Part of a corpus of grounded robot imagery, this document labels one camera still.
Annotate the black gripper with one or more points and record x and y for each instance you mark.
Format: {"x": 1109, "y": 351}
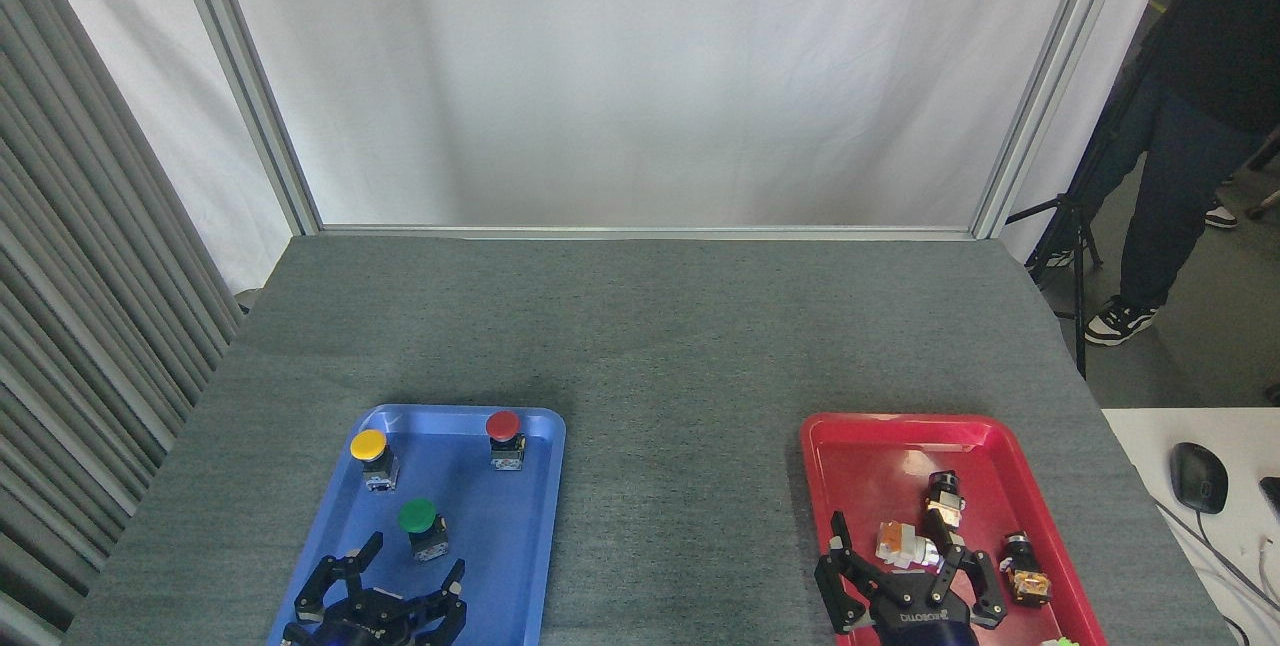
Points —
{"x": 920, "y": 616}
{"x": 365, "y": 621}

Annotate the green push button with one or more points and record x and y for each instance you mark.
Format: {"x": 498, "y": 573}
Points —
{"x": 418, "y": 516}

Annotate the yellow push button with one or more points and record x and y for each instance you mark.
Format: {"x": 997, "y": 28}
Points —
{"x": 368, "y": 444}

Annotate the red push button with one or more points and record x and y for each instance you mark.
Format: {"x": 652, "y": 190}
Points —
{"x": 502, "y": 424}

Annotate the red plastic tray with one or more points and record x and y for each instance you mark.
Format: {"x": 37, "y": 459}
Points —
{"x": 870, "y": 476}

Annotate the blue plastic tray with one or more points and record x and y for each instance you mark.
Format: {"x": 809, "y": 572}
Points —
{"x": 500, "y": 546}

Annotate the white side table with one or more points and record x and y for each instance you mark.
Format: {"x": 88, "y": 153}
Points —
{"x": 1150, "y": 446}

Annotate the black computer mouse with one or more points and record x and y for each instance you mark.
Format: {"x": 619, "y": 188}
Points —
{"x": 1198, "y": 476}

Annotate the black flat device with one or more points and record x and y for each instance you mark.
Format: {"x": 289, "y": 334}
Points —
{"x": 1272, "y": 494}

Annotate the black tripod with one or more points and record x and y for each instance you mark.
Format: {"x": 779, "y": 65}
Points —
{"x": 1078, "y": 236}

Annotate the grey ribbed panel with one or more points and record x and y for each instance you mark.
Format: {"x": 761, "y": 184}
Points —
{"x": 80, "y": 276}

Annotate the person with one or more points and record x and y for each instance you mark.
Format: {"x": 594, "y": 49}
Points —
{"x": 1220, "y": 216}
{"x": 1190, "y": 126}

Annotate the white curtain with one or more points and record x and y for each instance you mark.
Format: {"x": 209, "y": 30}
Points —
{"x": 640, "y": 76}

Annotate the orange white switch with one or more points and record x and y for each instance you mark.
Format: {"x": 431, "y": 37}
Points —
{"x": 900, "y": 544}

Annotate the black white switch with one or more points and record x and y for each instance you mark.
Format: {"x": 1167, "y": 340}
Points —
{"x": 945, "y": 496}

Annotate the black orange switch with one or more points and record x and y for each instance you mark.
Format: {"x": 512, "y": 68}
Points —
{"x": 1028, "y": 576}

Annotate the silver frame crossbar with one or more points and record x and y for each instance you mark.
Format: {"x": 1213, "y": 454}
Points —
{"x": 640, "y": 232}

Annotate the silver frame post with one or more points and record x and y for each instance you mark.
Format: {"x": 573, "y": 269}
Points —
{"x": 1050, "y": 76}
{"x": 245, "y": 76}

